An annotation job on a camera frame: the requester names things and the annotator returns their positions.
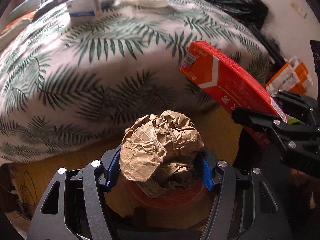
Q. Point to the red cardboard box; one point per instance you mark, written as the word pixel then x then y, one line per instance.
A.
pixel 225 81

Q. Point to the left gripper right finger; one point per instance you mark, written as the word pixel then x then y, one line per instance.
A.
pixel 244 207

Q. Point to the orange white pillow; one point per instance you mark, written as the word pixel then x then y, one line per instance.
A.
pixel 14 28

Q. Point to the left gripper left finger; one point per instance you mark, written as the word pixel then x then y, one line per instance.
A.
pixel 50 218

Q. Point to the white round plastic lid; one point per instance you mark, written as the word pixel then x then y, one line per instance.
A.
pixel 153 3

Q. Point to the palm leaf bed cover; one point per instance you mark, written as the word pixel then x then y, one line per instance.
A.
pixel 66 85

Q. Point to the orange white paper bag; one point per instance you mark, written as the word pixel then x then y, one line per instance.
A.
pixel 293 77

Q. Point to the red trash bin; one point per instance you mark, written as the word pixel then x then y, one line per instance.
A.
pixel 177 209

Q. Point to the brown paper ball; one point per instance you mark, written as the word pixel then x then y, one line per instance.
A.
pixel 158 153

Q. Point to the teal striped pillow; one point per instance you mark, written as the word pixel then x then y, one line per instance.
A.
pixel 26 7

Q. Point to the black garbage bag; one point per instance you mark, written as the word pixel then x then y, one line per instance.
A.
pixel 248 12

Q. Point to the blue white medicine box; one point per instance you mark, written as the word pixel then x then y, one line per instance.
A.
pixel 84 8

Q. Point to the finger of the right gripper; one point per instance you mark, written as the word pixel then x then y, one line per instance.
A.
pixel 267 129
pixel 300 107

